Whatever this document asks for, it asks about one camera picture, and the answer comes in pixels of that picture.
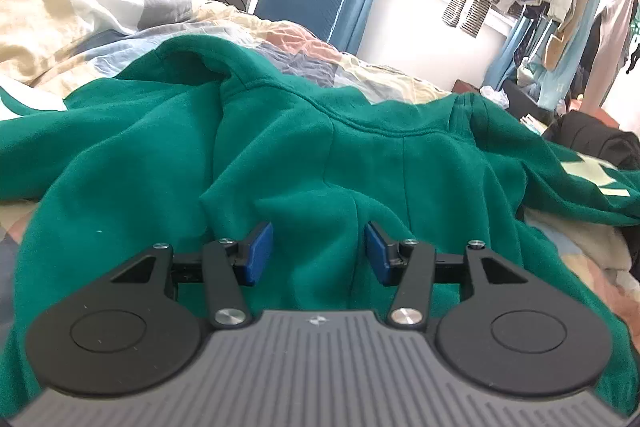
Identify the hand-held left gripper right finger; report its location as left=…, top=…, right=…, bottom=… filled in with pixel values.
left=365, top=222, right=531, bottom=329

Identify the patchwork quilt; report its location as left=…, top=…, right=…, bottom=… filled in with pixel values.
left=0, top=0, right=640, bottom=338

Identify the black box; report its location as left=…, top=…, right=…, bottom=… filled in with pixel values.
left=502, top=79, right=552, bottom=124

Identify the black clothing pile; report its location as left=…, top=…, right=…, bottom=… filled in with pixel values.
left=555, top=111, right=640, bottom=171

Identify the light blue hanging garment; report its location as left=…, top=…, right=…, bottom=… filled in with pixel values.
left=484, top=0, right=602, bottom=111

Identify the green sweatshirt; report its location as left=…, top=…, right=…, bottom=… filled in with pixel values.
left=0, top=34, right=640, bottom=414

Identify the white plastic bag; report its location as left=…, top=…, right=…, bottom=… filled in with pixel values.
left=480, top=84, right=512, bottom=108

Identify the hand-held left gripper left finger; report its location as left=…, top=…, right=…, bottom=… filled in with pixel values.
left=109, top=222, right=275, bottom=329

